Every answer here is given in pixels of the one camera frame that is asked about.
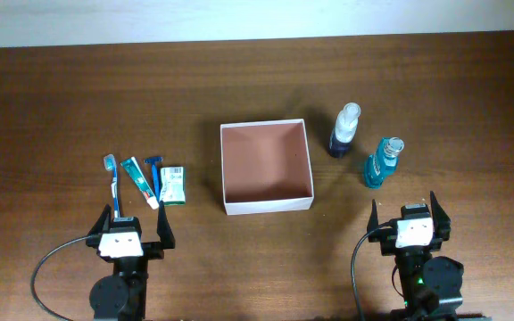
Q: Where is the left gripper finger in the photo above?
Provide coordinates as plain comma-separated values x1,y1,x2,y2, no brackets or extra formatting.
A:
87,204,112,236
156,201,176,250

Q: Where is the blue white toothbrush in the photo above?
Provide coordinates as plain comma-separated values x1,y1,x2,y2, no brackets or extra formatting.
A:
104,154,120,218

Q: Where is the teal mouthwash bottle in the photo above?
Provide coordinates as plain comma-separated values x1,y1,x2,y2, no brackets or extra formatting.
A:
363,137,404,189

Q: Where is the green white soap packet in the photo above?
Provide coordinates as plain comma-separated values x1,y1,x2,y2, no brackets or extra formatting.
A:
159,167,186,206

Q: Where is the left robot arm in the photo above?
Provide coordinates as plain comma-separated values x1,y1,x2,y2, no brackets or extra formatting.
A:
86,202,176,320

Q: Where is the purple foam soap bottle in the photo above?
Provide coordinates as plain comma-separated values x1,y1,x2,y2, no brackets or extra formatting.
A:
328,103,361,158

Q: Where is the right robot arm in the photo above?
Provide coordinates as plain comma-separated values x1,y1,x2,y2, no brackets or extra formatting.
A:
367,193,488,321

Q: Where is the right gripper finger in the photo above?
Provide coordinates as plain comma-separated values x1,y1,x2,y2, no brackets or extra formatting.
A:
368,200,378,234
430,191,451,241

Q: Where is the white cardboard box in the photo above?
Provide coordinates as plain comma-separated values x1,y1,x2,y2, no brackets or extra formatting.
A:
220,119,314,216

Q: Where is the green white toothpaste tube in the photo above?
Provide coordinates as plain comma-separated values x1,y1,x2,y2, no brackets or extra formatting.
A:
120,157,159,210

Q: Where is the blue disposable razor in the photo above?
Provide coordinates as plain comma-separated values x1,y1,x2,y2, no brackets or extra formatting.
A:
144,156,163,200

